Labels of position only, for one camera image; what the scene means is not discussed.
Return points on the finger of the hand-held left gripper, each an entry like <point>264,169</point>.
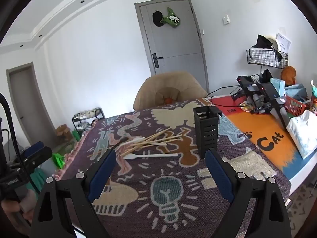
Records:
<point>43,154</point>
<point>36,147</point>

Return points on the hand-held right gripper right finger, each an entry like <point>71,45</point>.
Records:
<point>218,173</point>

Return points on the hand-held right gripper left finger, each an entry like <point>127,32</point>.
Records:
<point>101,176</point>

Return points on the black plastic spork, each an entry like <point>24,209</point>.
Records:
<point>119,142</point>

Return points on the black slotted utensil holder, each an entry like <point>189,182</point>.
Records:
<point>206,133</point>

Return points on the white plastic utensil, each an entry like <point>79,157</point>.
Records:
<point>138,139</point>

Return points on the bunch of wooden chopsticks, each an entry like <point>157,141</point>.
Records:
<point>153,136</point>

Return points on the person's left hand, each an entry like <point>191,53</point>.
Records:
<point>22,204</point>

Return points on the green plastic bag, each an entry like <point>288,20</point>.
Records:
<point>58,160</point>

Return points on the teal green cloth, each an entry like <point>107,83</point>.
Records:
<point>37,178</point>

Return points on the cardboard box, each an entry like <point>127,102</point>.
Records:
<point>63,131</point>

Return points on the printed woven blanket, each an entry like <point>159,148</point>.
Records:
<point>148,178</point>

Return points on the grey framed white door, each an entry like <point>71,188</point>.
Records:
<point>22,99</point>

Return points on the black shoe rack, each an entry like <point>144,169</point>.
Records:
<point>86,119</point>

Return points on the orange cat print mat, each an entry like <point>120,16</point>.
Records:
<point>255,129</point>

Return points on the colourful snack packet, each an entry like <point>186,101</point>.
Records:
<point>244,106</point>

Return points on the orange round object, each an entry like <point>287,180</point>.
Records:
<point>169,100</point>

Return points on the patterned floor rug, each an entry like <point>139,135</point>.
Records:
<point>302,203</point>

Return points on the white tissue pack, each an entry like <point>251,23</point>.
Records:
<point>303,133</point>

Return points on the black electronic device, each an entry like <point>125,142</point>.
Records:
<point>272,91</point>
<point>245,81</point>

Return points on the red plastic basket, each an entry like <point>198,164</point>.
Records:
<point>294,105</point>

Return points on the beige upholstered chair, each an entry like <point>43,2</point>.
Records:
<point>161,84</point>

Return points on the light blue mask box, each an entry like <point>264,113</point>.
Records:
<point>278,84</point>

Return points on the small black bag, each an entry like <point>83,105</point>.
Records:
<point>267,75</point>

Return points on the blue cloth bag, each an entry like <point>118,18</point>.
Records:
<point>296,89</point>

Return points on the orange plush toy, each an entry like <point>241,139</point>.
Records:
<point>288,74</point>

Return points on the teal dressed doll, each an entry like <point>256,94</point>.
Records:
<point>314,89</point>

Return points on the grey room door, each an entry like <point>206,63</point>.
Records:
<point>173,42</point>

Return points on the black cloth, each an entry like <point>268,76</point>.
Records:
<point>263,42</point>

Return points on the white paper notice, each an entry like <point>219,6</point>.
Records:
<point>284,41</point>

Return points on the black hat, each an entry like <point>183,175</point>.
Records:
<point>157,18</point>

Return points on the white light switch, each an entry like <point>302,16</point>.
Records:
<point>225,19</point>

